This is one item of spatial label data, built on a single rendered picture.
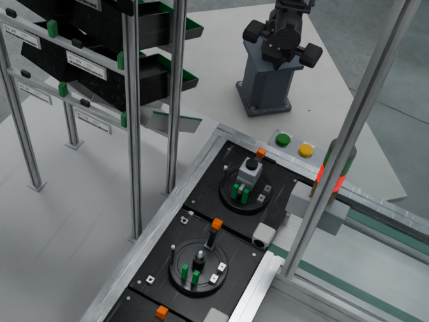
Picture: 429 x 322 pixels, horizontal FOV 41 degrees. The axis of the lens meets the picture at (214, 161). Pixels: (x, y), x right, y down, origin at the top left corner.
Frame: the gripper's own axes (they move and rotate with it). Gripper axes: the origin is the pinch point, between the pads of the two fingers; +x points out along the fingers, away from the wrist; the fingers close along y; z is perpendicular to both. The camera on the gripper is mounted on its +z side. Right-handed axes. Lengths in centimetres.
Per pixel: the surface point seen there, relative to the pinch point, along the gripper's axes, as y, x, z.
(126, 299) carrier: -5, 28, 60
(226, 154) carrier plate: -4.7, 28.4, 12.0
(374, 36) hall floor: 6, 125, -184
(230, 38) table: -30, 40, -42
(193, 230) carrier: -0.8, 28.4, 37.0
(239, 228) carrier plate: 8.6, 28.4, 30.7
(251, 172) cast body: 5.8, 16.9, 21.8
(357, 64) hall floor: 5, 125, -156
